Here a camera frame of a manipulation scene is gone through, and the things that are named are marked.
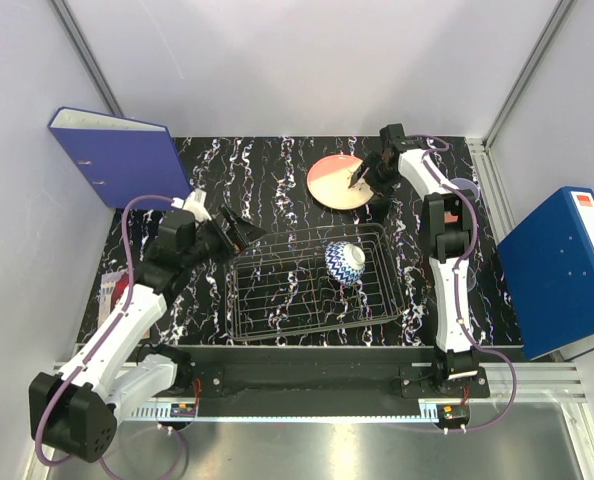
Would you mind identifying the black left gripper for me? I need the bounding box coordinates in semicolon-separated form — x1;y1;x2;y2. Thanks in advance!
183;204;267;269

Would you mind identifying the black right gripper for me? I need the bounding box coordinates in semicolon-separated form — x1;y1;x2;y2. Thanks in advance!
349;150;401;205

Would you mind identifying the pink beige plate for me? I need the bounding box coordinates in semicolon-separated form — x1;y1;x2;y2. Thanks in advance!
306;154;374;211

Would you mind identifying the blue white patterned bowl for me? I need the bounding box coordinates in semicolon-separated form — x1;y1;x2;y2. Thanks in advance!
324;242;366;286

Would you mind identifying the pink plastic cup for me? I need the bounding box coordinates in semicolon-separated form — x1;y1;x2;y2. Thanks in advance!
444;212;459;225

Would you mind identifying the lavender plastic cup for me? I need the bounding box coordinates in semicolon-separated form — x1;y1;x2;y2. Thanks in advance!
451;177;479;196

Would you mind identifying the clear glass tumbler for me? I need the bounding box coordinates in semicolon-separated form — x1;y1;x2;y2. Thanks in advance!
466;267;477;292

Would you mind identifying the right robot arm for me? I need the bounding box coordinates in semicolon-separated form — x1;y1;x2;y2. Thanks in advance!
349;124;488;397

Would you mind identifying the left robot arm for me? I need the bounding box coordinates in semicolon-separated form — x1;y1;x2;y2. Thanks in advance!
29;200;266;467

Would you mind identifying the picture card with red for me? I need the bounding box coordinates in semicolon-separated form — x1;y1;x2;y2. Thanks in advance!
97;269;129;327

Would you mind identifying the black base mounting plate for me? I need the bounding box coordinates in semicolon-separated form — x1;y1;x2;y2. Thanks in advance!
180;345;509;422

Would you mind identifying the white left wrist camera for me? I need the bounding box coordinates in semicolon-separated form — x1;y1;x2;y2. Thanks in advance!
171;189;212;224

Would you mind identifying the black wire dish rack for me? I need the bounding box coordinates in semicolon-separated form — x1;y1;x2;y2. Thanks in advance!
225;223;405;343

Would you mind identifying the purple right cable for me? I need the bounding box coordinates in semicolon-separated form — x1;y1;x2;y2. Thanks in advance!
409;133;518;431

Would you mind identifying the purple cable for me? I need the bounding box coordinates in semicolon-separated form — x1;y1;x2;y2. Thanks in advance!
409;133;518;431
32;194;178;469

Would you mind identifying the purple ring binder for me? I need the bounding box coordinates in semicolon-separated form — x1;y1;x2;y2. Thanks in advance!
48;107;191;209

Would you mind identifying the white slotted cable duct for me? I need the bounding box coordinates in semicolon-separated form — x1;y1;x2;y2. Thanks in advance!
127;401;198;422

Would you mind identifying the blue ring binder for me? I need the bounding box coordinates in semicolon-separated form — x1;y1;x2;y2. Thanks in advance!
498;186;594;359

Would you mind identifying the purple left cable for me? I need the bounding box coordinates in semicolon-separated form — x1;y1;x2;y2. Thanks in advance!
32;194;178;469

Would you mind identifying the aluminium frame post right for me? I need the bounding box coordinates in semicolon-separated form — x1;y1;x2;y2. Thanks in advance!
482;0;577;151

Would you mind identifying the aluminium frame post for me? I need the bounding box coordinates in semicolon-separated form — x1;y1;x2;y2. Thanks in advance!
48;0;124;117
482;0;577;151

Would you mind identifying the aluminium frame post left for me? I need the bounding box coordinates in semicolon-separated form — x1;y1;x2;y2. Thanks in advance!
48;0;124;117

